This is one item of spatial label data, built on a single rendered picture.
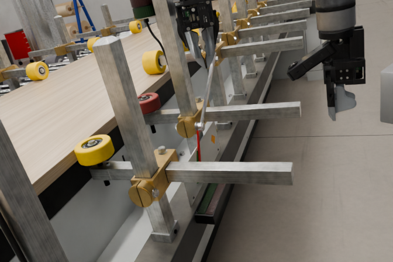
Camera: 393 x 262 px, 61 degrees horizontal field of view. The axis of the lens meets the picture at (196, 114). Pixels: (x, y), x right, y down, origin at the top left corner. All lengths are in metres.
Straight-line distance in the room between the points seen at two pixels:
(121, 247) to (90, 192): 0.16
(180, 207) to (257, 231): 0.96
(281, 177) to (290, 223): 1.16
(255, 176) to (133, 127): 0.24
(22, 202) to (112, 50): 0.27
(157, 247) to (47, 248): 0.32
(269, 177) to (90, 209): 0.44
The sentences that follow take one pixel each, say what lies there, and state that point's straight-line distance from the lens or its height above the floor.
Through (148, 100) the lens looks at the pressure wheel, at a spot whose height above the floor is 0.91.
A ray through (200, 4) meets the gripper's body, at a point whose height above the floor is 1.14.
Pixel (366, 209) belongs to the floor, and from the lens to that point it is 1.86.
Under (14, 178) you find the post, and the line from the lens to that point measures 0.42.
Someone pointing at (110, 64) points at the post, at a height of 1.09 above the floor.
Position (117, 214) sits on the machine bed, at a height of 0.66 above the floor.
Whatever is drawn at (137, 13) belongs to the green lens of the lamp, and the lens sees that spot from 0.80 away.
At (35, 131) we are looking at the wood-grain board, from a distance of 0.99.
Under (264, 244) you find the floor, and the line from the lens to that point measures 1.68.
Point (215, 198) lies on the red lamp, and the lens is 0.82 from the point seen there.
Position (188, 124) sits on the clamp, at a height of 0.86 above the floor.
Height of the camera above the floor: 1.20
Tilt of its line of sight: 23 degrees down
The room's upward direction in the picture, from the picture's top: 13 degrees counter-clockwise
